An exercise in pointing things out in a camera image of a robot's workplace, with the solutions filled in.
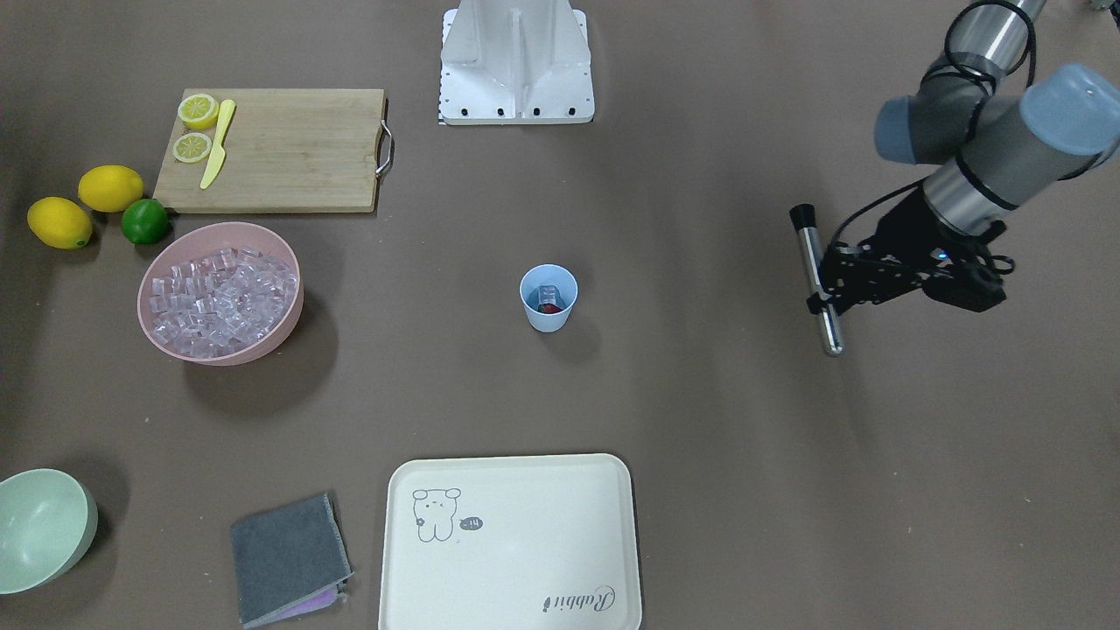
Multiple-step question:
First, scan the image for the blue plastic cup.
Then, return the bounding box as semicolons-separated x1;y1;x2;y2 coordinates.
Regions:
519;263;578;333

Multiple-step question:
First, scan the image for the pink bowl of ice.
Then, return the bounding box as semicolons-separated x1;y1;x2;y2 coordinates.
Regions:
136;220;304;365

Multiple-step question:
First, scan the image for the yellow lemon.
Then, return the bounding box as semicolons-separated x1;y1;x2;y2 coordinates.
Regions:
80;164;144;213
25;196;95;250

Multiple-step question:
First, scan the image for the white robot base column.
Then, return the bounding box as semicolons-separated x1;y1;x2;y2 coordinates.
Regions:
437;1;596;126

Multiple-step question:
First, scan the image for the wooden cutting board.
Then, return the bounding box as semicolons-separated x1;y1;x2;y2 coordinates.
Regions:
152;87;395;214

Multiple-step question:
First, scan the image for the grey folded cloth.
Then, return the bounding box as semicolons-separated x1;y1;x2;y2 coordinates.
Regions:
228;492;354;629

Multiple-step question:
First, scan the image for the clear ice cube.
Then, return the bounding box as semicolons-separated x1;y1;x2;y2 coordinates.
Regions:
536;284;563;304

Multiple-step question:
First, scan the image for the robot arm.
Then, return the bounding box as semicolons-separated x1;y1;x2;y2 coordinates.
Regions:
808;1;1117;316

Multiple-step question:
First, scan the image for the steel muddler black tip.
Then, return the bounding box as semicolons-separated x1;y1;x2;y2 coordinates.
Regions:
788;204;844;358

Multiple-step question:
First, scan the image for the yellow plastic knife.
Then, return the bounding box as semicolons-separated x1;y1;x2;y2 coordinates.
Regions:
199;99;236;189

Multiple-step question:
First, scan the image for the lemon slice upper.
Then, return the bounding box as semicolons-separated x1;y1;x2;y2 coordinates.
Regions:
177;93;221;131

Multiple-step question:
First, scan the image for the green lime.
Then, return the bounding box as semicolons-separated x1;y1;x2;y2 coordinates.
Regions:
120;200;171;245

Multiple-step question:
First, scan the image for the mint green bowl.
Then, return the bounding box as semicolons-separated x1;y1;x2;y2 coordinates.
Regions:
1;469;99;595

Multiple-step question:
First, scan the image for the lemon slice lower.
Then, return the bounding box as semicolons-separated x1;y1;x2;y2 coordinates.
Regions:
171;132;213;164

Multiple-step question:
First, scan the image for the yellow lemon near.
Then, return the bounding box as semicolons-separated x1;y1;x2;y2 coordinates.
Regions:
25;196;95;250

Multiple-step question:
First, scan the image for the yellow lemon far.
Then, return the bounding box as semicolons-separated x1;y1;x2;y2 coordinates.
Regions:
80;164;144;213

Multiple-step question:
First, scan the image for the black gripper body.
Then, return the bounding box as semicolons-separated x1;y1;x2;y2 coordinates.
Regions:
808;185;1016;315

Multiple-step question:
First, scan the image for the lemon slice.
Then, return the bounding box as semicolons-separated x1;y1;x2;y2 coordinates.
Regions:
171;132;213;164
177;93;221;131

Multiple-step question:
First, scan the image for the cream rabbit tray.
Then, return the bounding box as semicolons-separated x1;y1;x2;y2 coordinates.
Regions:
377;453;643;629

